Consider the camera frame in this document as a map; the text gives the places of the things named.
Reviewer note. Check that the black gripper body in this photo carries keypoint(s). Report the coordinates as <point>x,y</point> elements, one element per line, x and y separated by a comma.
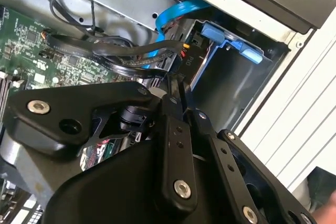
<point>105,195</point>

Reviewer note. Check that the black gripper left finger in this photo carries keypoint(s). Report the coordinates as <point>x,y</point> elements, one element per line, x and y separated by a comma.
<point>52,121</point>

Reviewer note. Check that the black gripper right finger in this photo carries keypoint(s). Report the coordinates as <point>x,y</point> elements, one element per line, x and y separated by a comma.
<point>228,159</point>

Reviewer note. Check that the bare person hand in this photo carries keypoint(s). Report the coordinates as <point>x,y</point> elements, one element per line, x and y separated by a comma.
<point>328,213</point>

